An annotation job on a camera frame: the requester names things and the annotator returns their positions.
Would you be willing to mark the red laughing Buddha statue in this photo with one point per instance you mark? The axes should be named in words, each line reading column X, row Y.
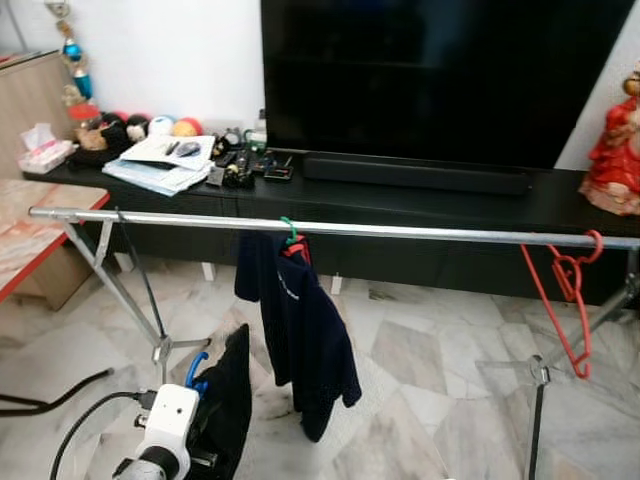
column 615, row 150

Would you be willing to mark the silver clothes rack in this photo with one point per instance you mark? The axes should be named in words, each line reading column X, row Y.
column 350, row 228

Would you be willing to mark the blue plastic hanger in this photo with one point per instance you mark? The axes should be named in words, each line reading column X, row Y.
column 193, row 368

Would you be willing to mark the red lidded jar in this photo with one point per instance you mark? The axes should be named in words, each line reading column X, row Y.
column 88, row 125

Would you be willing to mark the pink tissue box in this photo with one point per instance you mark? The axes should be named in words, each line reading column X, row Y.
column 45, row 152

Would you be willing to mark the black set-top box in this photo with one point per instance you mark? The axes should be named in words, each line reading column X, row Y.
column 278, row 172

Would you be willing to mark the navy blue polo shirt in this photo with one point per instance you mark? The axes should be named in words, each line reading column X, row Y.
column 300, row 330

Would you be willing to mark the black soundbar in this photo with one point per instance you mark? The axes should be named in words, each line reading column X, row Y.
column 415, row 175

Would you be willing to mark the black tape dispenser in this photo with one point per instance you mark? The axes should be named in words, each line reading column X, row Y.
column 238, row 177

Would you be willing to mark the black red plush ball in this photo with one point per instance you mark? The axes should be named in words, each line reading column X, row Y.
column 112, row 122
column 137, row 125

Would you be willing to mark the stack of white papers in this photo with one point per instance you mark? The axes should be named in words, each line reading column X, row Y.
column 165, row 160

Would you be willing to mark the black television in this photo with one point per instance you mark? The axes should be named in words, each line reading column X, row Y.
column 440, row 80

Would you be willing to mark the white blue plush ball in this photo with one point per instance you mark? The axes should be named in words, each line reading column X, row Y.
column 160, row 125

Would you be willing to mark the gold blue trophy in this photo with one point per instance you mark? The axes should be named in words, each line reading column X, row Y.
column 75, row 60

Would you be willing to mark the light wooden cabinet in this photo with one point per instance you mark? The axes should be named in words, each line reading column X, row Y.
column 30, row 110

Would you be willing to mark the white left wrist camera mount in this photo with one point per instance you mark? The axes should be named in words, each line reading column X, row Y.
column 170, row 415

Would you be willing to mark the green plastic hanger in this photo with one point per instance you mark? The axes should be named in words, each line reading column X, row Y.
column 290, row 230

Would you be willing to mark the clear plastic bottle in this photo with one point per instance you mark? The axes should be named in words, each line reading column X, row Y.
column 260, row 130

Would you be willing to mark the black tv console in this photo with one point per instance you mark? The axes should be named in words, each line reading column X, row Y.
column 400, row 250

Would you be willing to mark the orange yellow plush ball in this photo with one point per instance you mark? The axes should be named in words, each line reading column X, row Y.
column 187, row 127

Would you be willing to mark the red plastic hanger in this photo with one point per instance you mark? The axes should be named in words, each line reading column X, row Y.
column 565, row 290

